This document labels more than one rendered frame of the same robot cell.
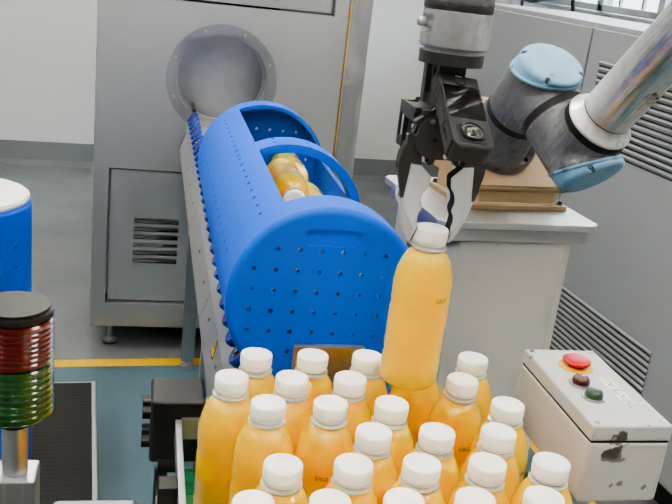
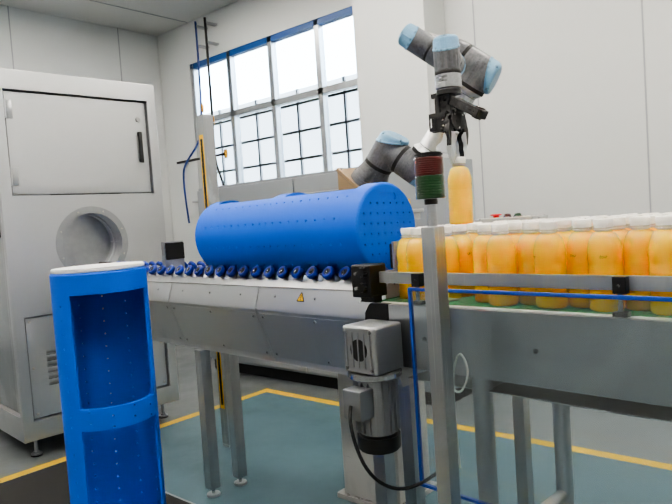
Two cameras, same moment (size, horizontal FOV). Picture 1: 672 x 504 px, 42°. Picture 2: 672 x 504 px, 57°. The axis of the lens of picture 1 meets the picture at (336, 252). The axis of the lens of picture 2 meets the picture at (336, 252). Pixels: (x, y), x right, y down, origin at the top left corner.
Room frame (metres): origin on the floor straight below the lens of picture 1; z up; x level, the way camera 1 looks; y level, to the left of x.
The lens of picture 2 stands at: (-0.38, 1.15, 1.13)
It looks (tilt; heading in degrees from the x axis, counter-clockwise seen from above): 3 degrees down; 328
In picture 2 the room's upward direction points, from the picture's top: 4 degrees counter-clockwise
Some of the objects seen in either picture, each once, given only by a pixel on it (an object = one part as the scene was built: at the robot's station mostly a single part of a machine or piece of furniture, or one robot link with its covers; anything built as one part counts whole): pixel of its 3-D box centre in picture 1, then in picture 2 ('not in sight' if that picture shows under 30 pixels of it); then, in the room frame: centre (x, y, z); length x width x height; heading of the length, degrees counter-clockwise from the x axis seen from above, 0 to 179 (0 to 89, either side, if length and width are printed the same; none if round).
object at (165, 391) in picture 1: (179, 424); (370, 282); (1.03, 0.18, 0.95); 0.10 x 0.07 x 0.10; 103
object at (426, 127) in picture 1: (441, 105); (447, 112); (0.99, -0.10, 1.42); 0.09 x 0.08 x 0.12; 13
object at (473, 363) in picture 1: (472, 363); not in sight; (1.04, -0.19, 1.08); 0.04 x 0.04 x 0.02
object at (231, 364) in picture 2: not in sight; (235, 413); (2.16, 0.17, 0.31); 0.06 x 0.06 x 0.63; 13
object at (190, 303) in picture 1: (191, 291); not in sight; (3.08, 0.52, 0.31); 0.06 x 0.06 x 0.63; 13
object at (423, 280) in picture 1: (418, 311); (460, 193); (0.96, -0.10, 1.18); 0.07 x 0.07 x 0.18
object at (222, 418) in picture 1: (225, 454); (419, 267); (0.91, 0.10, 0.99); 0.07 x 0.07 x 0.18
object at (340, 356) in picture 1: (323, 383); (402, 261); (1.12, 0.00, 0.99); 0.10 x 0.02 x 0.12; 103
